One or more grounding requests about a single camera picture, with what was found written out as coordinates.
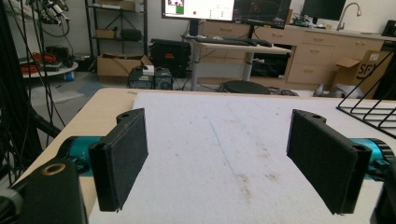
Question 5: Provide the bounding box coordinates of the bundle of black cables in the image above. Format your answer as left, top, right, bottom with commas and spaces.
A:
0, 0, 66, 188

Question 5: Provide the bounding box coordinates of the open cardboard box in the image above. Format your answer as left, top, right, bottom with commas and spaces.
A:
96, 53, 153, 84

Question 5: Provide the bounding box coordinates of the small black computer tower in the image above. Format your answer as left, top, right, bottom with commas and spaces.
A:
128, 65, 174, 91

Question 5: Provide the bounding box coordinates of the black keyboard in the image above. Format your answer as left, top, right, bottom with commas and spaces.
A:
195, 36, 252, 47

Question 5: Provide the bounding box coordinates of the white-screen computer monitor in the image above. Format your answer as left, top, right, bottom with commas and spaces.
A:
161, 0, 236, 22

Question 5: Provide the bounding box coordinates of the black metal shelf unit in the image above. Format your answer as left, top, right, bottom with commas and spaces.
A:
84, 0, 149, 59

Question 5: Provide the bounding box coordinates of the white foam mat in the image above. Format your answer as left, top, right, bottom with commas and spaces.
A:
88, 91, 396, 224

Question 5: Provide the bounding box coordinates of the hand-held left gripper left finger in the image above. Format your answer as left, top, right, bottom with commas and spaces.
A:
88, 107, 149, 213

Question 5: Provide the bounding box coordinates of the black equipment case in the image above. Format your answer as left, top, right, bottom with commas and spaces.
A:
149, 38, 192, 78

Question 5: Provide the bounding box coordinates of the light wood cabinet with drawers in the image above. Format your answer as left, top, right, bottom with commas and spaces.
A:
199, 21, 396, 91

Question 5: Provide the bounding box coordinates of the round white side table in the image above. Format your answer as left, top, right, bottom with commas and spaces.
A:
20, 61, 79, 79

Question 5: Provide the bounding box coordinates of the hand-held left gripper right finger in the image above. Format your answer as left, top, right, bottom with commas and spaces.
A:
286, 108, 373, 216

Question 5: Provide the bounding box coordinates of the light wood standing desk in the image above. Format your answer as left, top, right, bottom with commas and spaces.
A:
182, 35, 293, 91

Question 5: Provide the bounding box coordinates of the metal kitchen faucet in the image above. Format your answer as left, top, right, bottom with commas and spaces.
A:
335, 2, 362, 32

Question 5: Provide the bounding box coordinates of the printed cardboard box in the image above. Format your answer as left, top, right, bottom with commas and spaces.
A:
330, 49, 394, 100

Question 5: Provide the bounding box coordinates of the dark-screen computer monitor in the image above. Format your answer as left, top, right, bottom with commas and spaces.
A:
233, 0, 292, 30

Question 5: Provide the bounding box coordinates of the black monitor on counter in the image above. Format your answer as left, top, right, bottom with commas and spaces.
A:
302, 0, 347, 21

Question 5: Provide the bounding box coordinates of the black wire rack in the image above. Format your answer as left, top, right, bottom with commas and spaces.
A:
335, 49, 396, 139

